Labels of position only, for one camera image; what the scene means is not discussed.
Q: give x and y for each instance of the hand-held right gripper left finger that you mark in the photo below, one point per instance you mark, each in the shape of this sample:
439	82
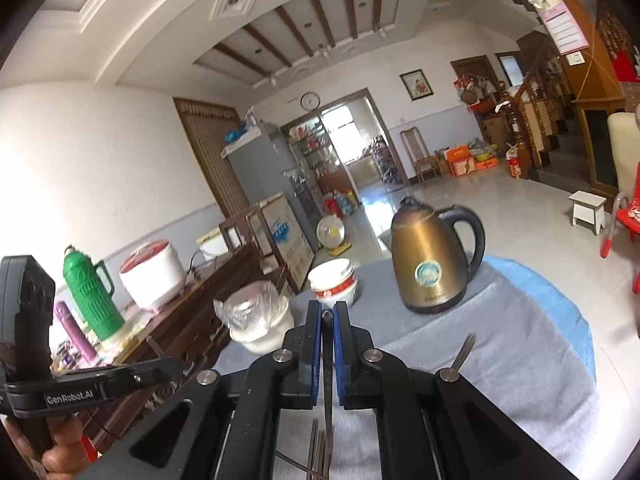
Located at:
314	345

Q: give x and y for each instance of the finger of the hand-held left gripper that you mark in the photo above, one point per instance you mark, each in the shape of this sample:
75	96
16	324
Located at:
162	372

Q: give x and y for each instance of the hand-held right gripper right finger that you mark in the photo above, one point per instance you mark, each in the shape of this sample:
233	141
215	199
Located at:
342	345

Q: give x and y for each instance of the row of dark chopsticks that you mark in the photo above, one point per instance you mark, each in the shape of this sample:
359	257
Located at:
316	452

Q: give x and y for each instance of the person's left hand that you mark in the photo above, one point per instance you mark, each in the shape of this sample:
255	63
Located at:
62	455

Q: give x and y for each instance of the white bowl with red mark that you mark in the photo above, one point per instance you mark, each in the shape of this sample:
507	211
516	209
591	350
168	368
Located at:
340	301

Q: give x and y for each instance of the purple drink bottle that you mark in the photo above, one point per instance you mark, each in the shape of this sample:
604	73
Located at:
75	335

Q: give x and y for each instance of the white plastic basin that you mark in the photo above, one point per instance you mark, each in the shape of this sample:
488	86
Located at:
265	336

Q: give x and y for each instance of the dark carved wooden sideboard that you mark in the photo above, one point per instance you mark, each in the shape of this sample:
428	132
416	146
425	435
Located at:
200	330

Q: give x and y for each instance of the green thermos flask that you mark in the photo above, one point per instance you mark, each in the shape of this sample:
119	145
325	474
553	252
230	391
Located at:
92	295

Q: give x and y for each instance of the clear plastic bag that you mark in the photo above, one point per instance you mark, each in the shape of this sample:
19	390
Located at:
250	305

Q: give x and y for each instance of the white rice cooker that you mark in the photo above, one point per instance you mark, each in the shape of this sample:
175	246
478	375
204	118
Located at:
152	275

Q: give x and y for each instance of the white freezer with blue print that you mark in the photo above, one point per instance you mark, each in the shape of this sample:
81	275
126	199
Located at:
287	240

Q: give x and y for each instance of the small white fan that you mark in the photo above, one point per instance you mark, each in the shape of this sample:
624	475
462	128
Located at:
331	232

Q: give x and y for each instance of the bronze electric kettle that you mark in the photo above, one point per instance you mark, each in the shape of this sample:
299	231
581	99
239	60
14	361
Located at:
430	260

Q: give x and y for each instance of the grey tablecloth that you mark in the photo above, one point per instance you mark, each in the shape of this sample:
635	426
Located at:
500	385

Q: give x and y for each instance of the grey refrigerator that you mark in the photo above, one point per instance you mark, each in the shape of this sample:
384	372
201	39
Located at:
260	170

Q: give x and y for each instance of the shelf with jars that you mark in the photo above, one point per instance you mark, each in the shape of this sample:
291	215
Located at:
310	160

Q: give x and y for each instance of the wooden dining chair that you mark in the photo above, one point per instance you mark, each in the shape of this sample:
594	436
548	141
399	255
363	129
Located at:
420	160

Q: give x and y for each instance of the light blue table cover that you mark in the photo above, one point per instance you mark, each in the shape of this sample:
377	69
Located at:
550	290

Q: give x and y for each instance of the orange cardboard boxes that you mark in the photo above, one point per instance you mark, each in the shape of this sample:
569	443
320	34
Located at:
465	162

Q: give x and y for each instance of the red and white bag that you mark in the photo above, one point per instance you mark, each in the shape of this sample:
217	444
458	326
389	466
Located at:
514	162

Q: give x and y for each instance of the small white stool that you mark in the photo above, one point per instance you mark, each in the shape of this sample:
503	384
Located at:
587	205

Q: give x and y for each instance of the hanging baskets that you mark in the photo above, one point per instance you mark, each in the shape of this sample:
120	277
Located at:
475	90

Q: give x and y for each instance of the wooden stair railing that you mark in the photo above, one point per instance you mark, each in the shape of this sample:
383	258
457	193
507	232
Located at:
530	120

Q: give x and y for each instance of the red child's chair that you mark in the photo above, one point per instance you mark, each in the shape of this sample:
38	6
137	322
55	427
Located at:
627	220

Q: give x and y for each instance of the cream armchair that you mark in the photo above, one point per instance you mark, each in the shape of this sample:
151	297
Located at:
625	150

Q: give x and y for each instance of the dark wooden chair frame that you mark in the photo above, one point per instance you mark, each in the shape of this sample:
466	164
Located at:
235	230

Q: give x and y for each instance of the round wall clock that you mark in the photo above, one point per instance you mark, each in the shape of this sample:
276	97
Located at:
310	100

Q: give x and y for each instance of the framed wall picture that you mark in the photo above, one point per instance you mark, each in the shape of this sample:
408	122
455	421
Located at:
415	85

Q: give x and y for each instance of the wall calendar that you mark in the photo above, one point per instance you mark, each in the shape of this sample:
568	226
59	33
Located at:
555	15

